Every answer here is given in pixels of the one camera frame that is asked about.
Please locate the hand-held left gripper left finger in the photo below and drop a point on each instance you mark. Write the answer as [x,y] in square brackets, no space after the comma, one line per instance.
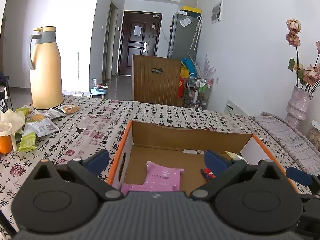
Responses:
[98,161]

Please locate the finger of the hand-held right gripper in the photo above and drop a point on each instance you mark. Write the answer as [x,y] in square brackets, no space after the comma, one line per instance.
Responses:
[298,176]

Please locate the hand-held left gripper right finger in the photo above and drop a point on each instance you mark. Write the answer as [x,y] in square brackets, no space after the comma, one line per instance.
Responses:
[215,161]

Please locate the red blue snack packet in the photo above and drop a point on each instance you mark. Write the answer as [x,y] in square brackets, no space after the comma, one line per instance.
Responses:
[207,173]

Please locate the red orange cardboard box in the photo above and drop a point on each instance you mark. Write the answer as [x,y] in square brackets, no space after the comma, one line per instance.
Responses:
[162,137]

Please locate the grey pink patterned cloth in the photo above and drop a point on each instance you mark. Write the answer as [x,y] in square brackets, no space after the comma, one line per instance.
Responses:
[287,135]

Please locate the clear jar white lid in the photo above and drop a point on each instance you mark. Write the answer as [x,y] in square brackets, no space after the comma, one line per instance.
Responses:
[313,133]

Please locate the small brown pastry packet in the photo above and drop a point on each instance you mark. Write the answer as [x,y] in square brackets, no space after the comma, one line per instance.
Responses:
[71,109]

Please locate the small white snack packet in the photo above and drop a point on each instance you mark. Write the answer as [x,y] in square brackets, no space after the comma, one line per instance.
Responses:
[53,113]
[46,127]

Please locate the pink textured vase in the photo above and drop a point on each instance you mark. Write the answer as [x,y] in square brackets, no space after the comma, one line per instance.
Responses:
[297,107]

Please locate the small green snack packet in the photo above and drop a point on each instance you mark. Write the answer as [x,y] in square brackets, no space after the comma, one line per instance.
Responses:
[27,141]
[23,110]

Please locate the small yellow biscuit packet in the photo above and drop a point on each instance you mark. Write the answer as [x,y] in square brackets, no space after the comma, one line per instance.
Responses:
[36,117]

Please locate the red gift box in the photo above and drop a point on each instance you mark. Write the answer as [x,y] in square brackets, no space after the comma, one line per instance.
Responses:
[181,87]

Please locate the wooden chair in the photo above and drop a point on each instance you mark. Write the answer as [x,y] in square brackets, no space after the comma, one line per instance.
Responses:
[155,87]

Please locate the yellow bag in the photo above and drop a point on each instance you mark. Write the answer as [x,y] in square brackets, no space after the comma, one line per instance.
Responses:
[184,72]

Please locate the cream crumpled plastic bag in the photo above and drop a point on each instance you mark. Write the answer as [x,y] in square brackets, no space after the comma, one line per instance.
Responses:
[11,125]

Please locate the orange fruit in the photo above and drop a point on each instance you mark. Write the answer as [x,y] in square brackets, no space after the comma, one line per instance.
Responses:
[5,145]

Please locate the dried purple grass bunch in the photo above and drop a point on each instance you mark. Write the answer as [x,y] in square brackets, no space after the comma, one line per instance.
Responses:
[206,66]

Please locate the blue plastic item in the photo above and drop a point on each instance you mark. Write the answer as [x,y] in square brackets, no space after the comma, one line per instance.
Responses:
[188,66]

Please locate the yellow thermos jug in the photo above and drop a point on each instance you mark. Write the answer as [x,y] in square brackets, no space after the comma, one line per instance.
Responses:
[47,75]

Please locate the dried pink rose bouquet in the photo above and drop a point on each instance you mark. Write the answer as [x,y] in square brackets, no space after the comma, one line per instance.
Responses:
[308,76]

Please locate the grey interior door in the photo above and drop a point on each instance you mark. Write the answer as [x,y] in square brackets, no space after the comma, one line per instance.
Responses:
[111,42]

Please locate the dark wooden door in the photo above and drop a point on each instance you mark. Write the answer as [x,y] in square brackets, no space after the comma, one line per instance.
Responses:
[138,42]

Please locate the grey refrigerator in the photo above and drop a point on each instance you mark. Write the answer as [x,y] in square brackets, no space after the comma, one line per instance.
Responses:
[181,40]

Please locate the white folded umbrella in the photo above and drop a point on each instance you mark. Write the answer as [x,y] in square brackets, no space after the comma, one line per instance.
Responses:
[196,33]

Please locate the white paper sheet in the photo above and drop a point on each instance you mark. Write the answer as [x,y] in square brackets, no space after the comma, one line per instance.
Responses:
[186,21]

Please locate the yellow black box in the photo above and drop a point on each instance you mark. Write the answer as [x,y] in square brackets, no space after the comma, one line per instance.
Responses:
[191,10]

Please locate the white wall socket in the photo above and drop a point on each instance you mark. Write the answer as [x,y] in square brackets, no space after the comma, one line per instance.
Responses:
[217,80]

